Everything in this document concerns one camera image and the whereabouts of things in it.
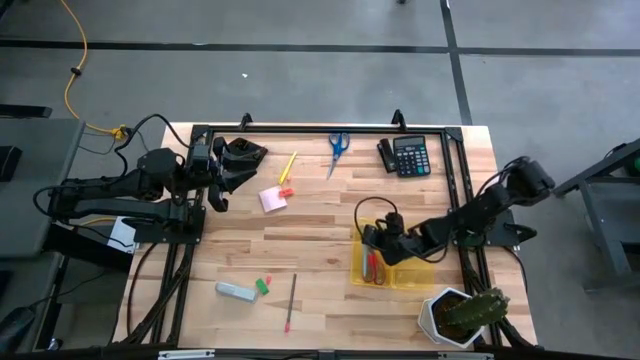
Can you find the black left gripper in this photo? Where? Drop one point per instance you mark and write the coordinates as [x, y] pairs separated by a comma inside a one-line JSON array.
[[217, 200]]

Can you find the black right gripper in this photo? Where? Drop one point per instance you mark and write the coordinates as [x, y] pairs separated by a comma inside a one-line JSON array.
[[402, 245]]

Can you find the teal pen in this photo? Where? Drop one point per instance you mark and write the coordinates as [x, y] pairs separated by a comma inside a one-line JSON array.
[[365, 265]]

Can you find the pink sticky note pad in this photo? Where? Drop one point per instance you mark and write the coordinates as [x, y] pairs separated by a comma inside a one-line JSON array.
[[271, 201]]

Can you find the yellow transparent pencil case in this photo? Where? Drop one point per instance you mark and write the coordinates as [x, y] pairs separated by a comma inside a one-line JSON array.
[[415, 277]]

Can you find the black pencil pink eraser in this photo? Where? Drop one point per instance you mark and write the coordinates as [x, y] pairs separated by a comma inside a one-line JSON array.
[[290, 302]]

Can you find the green eraser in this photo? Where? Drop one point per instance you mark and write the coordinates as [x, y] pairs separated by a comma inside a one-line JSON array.
[[262, 286]]

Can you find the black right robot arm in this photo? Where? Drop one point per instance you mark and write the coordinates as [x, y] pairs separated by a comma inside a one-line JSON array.
[[480, 210]]

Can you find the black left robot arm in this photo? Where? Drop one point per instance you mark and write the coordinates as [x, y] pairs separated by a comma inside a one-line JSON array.
[[125, 207]]

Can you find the small black stapler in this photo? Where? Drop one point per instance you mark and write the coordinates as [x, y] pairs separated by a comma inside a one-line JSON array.
[[386, 156]]

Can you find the black calculator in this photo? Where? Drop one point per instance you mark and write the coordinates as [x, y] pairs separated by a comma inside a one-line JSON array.
[[411, 156]]

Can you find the white hexagonal plant pot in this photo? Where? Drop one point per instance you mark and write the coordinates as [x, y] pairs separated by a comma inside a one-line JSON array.
[[427, 325]]

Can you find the grey white eraser block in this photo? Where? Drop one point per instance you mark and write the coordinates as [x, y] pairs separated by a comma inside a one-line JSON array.
[[235, 291]]

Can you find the green cactus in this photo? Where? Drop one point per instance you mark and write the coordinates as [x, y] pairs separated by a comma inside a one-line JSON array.
[[475, 310]]

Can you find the white paper sheet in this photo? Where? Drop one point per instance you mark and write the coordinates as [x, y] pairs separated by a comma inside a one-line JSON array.
[[122, 234]]

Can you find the silver aluminium bar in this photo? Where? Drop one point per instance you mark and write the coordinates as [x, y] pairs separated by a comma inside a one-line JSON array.
[[186, 354], [465, 356]]

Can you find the grey desk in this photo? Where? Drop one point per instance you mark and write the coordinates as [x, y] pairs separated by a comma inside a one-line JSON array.
[[35, 200]]

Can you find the grey metal stand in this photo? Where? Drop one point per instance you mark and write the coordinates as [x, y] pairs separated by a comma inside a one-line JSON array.
[[600, 220]]

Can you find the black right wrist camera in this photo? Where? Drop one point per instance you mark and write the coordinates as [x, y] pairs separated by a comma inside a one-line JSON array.
[[393, 223]]

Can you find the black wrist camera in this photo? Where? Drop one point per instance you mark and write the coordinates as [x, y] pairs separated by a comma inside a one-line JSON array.
[[201, 157], [393, 223]]

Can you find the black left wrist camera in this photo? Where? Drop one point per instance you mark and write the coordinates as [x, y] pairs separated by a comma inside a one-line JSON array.
[[201, 157]]

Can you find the black frame clamp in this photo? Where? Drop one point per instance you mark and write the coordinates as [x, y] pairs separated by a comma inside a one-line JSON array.
[[245, 120], [398, 118]]

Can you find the black aluminium table frame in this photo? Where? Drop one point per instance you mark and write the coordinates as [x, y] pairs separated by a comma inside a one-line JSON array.
[[325, 131]]

